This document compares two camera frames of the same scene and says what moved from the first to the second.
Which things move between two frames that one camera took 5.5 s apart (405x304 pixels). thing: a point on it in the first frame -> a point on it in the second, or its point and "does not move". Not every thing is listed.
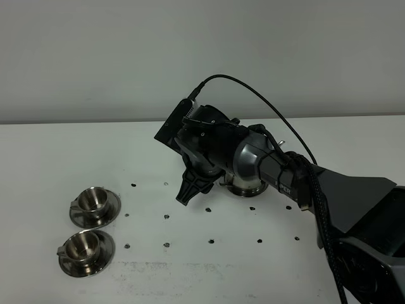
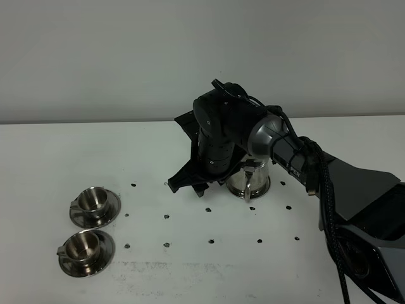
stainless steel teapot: x=245 y=180 does not move
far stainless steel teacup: x=92 y=200 does not move
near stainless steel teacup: x=84 y=246 does not move
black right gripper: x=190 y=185 -> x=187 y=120
